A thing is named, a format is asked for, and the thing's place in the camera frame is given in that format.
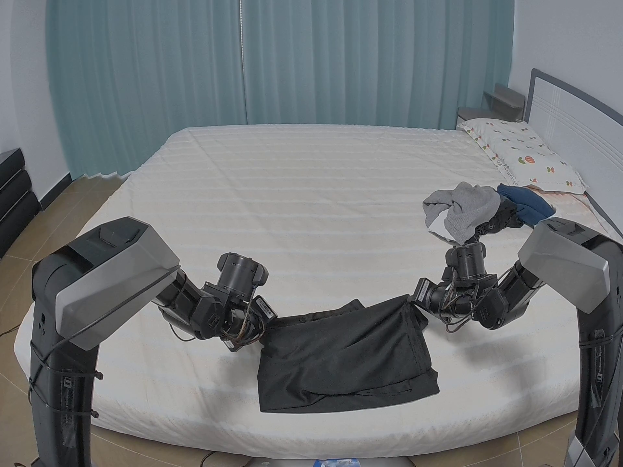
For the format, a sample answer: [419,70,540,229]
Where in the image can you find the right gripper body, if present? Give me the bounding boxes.
[411,277,447,317]

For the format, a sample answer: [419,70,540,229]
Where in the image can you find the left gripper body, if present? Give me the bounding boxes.
[234,295,278,352]

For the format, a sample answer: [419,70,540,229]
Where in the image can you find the black trousers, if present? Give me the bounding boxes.
[256,296,441,413]

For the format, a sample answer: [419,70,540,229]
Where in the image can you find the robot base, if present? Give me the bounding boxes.
[248,457,372,467]

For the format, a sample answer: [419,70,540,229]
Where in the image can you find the pile of clothes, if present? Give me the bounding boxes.
[421,181,557,248]

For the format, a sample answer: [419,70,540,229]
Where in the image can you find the bed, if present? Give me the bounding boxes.
[14,68,623,460]

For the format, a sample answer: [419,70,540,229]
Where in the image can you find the white printed pillow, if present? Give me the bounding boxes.
[460,118,586,195]

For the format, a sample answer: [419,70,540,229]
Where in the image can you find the grey bedside table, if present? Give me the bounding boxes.
[457,83,526,130]

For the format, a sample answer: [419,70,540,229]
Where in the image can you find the blue-green curtain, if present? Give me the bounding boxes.
[45,0,247,180]
[240,0,516,130]

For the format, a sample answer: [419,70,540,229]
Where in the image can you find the black chest of drawers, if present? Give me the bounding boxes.
[0,147,40,261]

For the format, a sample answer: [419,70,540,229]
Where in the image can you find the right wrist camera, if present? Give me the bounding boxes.
[445,242,488,282]

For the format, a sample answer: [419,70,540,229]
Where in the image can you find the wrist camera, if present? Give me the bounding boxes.
[216,252,270,305]
[445,242,488,282]

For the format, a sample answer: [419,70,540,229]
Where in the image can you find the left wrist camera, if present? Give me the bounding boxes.
[216,252,270,305]

